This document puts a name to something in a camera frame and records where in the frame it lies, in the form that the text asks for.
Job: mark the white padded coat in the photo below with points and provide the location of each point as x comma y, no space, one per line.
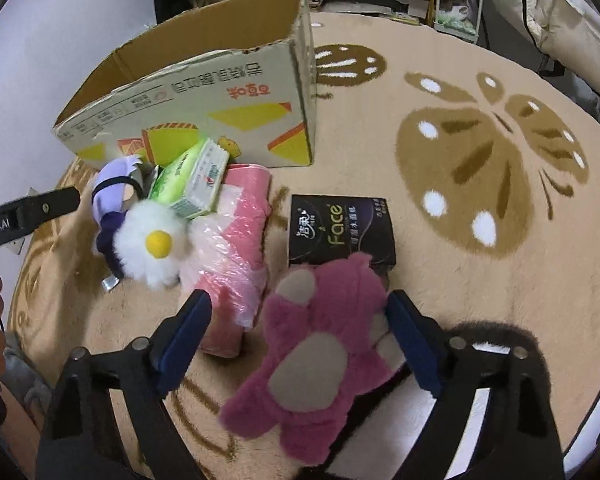
555,10

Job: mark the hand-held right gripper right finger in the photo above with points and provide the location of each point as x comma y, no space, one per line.
412,345

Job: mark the black tissue pack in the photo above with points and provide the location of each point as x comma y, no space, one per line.
340,230

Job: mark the pink plastic-wrapped pack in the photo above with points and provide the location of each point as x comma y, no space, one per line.
240,240

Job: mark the printed cardboard box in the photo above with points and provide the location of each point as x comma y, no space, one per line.
205,90

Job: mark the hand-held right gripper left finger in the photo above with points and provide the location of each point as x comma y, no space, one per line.
187,340

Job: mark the purple plush doll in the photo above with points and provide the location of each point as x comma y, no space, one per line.
110,185

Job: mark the green tissue pack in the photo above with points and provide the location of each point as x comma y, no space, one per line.
195,180

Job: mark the pile of books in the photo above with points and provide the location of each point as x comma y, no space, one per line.
365,5

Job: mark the white flower plush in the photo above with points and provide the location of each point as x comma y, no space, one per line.
140,240

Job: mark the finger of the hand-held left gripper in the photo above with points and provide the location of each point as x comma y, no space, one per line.
50,206

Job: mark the white trolley cart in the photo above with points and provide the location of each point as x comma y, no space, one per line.
457,5

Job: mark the pink plush bear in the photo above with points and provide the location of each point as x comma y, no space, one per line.
325,320

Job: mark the beige floral blanket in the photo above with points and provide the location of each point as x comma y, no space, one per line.
505,300

